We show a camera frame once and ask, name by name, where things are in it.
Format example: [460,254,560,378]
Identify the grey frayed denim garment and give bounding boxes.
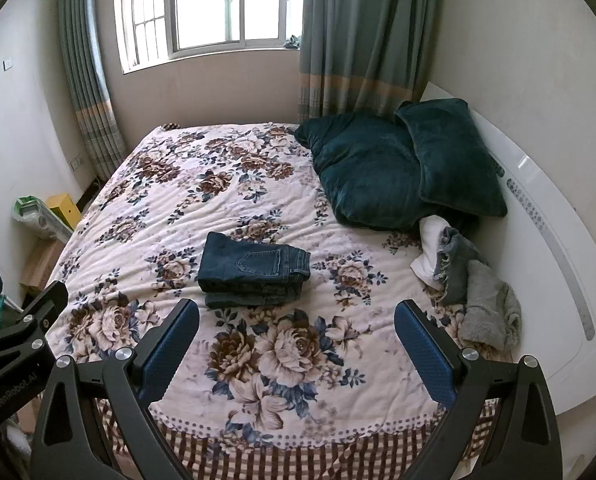
[432,226,490,306]

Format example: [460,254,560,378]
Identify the grey fleece garment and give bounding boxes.
[458,259,523,351]

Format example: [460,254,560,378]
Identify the sliding glass window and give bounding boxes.
[114,0,309,75]

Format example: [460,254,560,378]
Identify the blue denim pants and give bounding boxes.
[197,231,313,310]

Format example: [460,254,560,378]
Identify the small dark green pillow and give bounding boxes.
[394,98,509,218]

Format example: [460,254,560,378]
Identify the yellow box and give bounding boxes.
[45,192,81,231]

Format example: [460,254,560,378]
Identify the wide grey-green curtain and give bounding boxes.
[297,0,441,123]

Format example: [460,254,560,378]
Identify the white cloth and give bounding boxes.
[410,215,454,291]

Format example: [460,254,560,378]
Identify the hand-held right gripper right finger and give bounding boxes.
[394,299,564,480]

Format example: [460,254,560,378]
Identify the narrow grey-green curtain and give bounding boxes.
[58,0,128,181]

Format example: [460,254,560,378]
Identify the large dark green pillow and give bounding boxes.
[294,112,481,234]

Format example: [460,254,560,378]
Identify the brown cardboard box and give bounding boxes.
[20,237,66,301]

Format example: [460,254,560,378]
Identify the green and white plastic bag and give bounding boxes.
[12,195,74,244]

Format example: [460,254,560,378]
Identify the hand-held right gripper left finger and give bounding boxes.
[30,297,201,480]

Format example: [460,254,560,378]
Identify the white bed headboard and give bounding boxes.
[420,81,596,396]

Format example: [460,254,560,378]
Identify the floral printed blanket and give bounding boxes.
[42,121,509,480]

